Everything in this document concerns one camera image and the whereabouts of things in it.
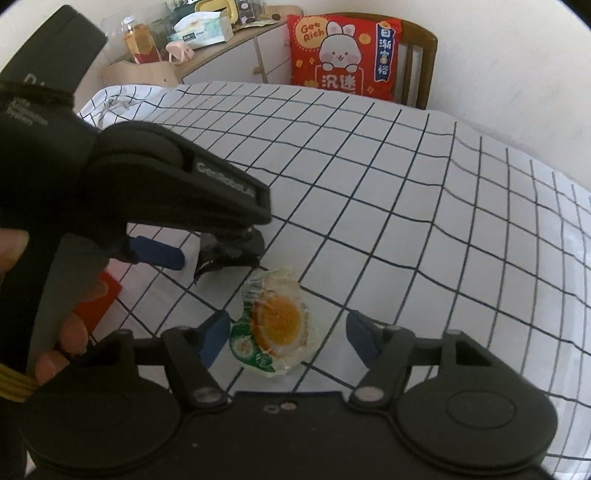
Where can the black snack packet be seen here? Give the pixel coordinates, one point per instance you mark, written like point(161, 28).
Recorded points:
point(205, 270)

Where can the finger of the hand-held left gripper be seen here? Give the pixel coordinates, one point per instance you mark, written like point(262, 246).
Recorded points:
point(157, 253)
point(244, 244)

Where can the white checkered bed sheet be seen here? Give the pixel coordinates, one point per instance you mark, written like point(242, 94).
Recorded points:
point(392, 207)

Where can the person's left hand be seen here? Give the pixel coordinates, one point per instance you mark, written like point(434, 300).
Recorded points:
point(71, 334)

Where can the red rabbit cushion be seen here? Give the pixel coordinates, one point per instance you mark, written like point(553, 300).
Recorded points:
point(346, 55)

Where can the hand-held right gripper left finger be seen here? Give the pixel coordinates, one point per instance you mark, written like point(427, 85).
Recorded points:
point(214, 337)

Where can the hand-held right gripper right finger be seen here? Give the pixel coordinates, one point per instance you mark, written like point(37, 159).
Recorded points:
point(360, 337)

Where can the pink plastic holder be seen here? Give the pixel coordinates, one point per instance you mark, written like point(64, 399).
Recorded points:
point(180, 51)

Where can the light wooden cabinet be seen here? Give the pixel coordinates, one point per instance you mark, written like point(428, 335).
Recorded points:
point(277, 50)

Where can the wooden chair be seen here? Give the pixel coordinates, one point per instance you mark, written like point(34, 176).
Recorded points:
point(427, 55)

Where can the tissue pack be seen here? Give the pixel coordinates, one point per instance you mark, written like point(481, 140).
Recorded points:
point(203, 30)

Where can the orange drink bottle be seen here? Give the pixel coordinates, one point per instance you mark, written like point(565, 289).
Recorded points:
point(141, 44)

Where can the yellow container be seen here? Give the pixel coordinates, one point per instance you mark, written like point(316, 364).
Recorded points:
point(217, 8)

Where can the red card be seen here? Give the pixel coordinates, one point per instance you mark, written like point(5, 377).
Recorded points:
point(104, 295)

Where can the clear egg yolk pastry packet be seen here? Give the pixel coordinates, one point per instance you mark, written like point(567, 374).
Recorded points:
point(277, 323)

